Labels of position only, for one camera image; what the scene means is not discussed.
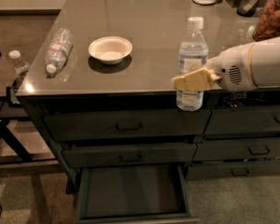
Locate snack bag in drawer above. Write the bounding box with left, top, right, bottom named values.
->
left=219, top=91, right=266, bottom=107

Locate grey drawer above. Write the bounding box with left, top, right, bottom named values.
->
left=63, top=143, right=196, bottom=168
left=194, top=137, right=280, bottom=161
left=44, top=109, right=210, bottom=141
left=204, top=105, right=280, bottom=139
left=185, top=160, right=280, bottom=180

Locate open bottom left drawer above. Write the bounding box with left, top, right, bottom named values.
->
left=77, top=164, right=199, bottom=224

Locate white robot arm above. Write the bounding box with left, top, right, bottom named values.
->
left=172, top=36, right=280, bottom=91

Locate grey drawer cabinet frame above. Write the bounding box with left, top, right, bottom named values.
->
left=21, top=90, right=280, bottom=183

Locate black side table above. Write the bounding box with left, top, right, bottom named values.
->
left=0, top=48, right=59, bottom=166

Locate bottom right grey drawer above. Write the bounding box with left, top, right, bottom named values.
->
left=185, top=160, right=280, bottom=180

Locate clear crushed plastic bottle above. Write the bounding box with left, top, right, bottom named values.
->
left=45, top=28, right=74, bottom=76

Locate small clear bottle white cap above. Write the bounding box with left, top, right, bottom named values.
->
left=8, top=49, right=30, bottom=84

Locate white paper bowl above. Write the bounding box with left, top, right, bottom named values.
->
left=88, top=36, right=133, bottom=64

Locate top left grey drawer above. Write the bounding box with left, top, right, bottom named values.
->
left=44, top=109, right=210, bottom=141

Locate top right grey drawer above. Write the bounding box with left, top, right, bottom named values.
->
left=204, top=105, right=280, bottom=139

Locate middle left grey drawer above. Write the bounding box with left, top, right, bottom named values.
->
left=63, top=143, right=196, bottom=168

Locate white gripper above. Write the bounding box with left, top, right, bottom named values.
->
left=171, top=43, right=257, bottom=91

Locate middle right grey drawer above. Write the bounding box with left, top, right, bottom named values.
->
left=194, top=137, right=280, bottom=161

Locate blue label plastic water bottle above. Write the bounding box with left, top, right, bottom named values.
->
left=176, top=17, right=208, bottom=111

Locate glass jar of snacks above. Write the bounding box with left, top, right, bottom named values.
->
left=253, top=0, right=280, bottom=41

